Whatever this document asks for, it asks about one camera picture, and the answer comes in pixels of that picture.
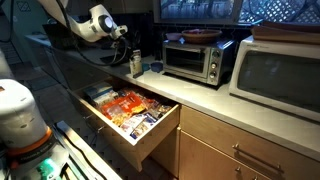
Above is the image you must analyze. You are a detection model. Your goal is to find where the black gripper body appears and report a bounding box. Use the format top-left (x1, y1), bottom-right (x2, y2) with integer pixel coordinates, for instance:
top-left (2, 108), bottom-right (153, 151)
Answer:
top-left (111, 35), bottom-right (130, 54)

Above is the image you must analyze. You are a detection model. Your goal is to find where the open wooden drawer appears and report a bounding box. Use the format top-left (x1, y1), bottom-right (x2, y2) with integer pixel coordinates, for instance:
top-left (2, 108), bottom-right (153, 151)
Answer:
top-left (67, 77), bottom-right (181, 173)

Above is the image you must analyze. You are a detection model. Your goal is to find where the wooden cabinet drawer front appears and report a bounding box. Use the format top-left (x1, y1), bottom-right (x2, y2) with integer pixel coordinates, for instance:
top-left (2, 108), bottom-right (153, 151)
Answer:
top-left (179, 105), bottom-right (320, 180)

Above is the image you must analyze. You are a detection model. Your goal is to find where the dark blue small bowl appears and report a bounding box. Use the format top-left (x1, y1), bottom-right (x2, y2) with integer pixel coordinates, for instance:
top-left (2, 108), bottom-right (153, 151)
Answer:
top-left (149, 61), bottom-right (165, 74)

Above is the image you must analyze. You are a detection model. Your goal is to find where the teal carton box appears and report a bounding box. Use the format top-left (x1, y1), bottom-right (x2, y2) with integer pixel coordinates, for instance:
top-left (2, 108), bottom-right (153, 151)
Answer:
top-left (82, 81), bottom-right (113, 100)
top-left (91, 89), bottom-right (118, 108)

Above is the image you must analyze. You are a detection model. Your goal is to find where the orange snack bag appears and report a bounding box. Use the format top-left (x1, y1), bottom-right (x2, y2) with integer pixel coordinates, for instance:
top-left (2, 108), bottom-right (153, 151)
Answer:
top-left (100, 91), bottom-right (148, 127)

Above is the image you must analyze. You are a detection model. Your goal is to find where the pink bowl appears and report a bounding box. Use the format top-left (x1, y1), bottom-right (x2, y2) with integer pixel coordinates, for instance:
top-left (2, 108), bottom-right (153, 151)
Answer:
top-left (165, 32), bottom-right (184, 42)

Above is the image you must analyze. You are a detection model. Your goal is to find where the small brown snack packet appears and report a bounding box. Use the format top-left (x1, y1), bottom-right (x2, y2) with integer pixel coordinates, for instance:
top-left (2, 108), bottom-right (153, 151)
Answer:
top-left (154, 103), bottom-right (173, 116)

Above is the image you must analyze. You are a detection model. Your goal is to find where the white red snack bag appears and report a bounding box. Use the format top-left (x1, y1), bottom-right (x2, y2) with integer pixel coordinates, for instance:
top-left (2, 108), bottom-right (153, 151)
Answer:
top-left (119, 113), bottom-right (148, 135)

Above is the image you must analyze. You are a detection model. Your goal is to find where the silver toaster oven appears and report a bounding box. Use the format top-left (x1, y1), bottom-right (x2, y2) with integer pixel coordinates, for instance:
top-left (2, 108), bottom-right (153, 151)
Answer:
top-left (161, 37), bottom-right (236, 87)

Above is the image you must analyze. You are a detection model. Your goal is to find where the white blue snack bag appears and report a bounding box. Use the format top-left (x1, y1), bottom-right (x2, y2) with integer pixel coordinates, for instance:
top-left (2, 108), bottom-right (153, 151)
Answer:
top-left (129, 114), bottom-right (160, 141)

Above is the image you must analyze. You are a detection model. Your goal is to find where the brown wicker basket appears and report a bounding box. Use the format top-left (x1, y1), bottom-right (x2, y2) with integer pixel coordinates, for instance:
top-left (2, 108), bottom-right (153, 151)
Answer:
top-left (181, 28), bottom-right (224, 45)

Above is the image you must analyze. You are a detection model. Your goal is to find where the metal robot stand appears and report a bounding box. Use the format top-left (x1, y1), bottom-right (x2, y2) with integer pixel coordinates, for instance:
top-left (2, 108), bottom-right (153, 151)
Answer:
top-left (53, 119), bottom-right (123, 180)

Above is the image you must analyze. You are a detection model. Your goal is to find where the kitchen window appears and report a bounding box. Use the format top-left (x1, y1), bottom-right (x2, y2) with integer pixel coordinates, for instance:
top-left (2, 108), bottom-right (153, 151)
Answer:
top-left (152, 0), bottom-right (320, 26)

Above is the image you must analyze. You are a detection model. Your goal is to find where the white microwave oven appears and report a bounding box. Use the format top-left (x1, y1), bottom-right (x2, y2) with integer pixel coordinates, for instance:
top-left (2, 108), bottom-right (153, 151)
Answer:
top-left (228, 34), bottom-right (320, 123)

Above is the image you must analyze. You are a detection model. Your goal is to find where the wooden cutting board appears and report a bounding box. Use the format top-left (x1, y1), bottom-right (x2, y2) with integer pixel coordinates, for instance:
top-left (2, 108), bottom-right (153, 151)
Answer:
top-left (251, 20), bottom-right (320, 46)

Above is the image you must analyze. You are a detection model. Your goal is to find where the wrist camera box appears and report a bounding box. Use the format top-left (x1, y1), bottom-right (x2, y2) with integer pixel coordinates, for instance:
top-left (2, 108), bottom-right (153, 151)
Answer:
top-left (114, 24), bottom-right (130, 39)

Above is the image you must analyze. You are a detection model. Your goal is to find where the metal drawer handle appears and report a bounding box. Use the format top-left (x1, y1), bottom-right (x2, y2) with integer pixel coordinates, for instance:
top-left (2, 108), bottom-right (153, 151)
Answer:
top-left (82, 112), bottom-right (106, 135)

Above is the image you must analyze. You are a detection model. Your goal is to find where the black stand cable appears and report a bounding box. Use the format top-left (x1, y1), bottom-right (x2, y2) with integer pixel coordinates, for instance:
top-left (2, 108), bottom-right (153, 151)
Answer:
top-left (61, 127), bottom-right (108, 180)

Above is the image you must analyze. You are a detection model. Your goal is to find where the metal cabinet bar handle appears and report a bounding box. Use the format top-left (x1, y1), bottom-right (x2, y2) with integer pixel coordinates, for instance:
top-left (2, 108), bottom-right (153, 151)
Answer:
top-left (231, 142), bottom-right (285, 173)

